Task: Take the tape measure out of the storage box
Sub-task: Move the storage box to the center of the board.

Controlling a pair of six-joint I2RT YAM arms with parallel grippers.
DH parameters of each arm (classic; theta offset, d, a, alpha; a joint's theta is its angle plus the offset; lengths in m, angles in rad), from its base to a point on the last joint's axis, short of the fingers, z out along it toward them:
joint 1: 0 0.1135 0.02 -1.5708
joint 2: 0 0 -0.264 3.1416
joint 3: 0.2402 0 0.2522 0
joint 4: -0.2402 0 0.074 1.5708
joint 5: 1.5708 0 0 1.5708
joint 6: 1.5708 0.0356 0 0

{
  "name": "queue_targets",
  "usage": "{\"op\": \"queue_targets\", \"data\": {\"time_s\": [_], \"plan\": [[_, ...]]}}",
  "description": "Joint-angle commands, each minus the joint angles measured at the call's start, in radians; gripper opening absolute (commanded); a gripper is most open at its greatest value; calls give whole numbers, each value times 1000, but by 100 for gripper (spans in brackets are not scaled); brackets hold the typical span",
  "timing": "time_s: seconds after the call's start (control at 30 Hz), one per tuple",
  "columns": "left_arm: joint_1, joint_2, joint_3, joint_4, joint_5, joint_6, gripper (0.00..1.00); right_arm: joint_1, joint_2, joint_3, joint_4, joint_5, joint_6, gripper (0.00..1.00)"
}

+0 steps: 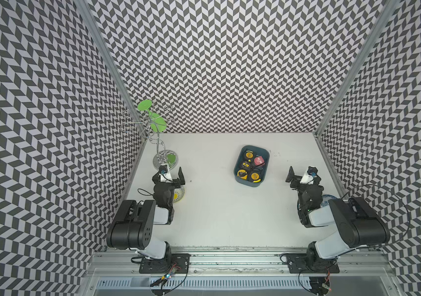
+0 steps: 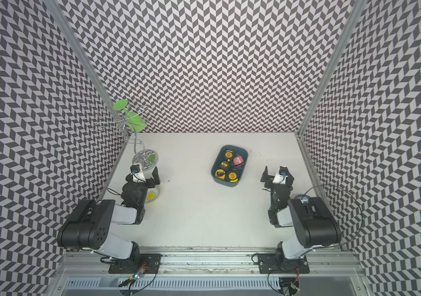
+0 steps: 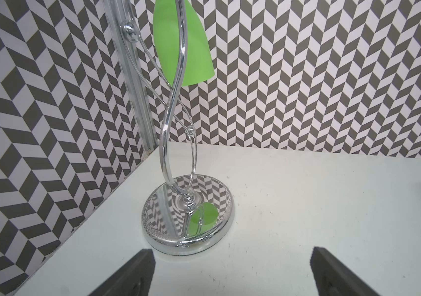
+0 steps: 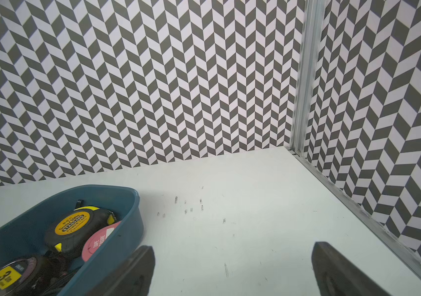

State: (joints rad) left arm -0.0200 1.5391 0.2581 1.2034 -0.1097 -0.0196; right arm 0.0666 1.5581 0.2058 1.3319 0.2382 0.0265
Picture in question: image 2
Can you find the pink red tape measure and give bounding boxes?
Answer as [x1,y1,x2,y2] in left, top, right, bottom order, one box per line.
[233,155,244,167]

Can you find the dark teal storage box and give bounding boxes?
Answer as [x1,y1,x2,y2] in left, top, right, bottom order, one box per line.
[210,145,249,187]

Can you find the small black yellow tape measure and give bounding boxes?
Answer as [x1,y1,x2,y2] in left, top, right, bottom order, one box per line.
[223,150,235,161]

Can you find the yellow black square tape measure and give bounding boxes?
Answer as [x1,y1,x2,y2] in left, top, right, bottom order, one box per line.
[214,169,226,180]

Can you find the black yellow round tape measure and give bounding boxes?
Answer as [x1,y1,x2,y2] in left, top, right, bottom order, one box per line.
[220,161,231,170]

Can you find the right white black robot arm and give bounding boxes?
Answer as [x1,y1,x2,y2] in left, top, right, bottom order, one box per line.
[257,166,342,274]

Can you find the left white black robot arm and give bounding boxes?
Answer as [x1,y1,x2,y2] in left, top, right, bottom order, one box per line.
[57,164,162,279]

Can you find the glass bowl yellow flower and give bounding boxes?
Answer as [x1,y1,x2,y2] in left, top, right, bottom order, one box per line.
[145,185,162,203]

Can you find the blue white patterned plate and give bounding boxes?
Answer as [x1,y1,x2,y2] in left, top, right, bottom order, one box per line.
[294,194,310,203]

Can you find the metal wire stand green leaves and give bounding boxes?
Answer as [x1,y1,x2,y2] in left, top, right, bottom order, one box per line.
[93,99,159,171]

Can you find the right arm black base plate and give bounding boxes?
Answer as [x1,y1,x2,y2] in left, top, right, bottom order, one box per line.
[257,254,310,275]

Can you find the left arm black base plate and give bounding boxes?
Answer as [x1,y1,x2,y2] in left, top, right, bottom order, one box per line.
[108,254,162,275]

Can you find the aluminium front rail frame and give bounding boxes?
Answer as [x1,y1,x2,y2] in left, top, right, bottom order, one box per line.
[46,247,372,296]

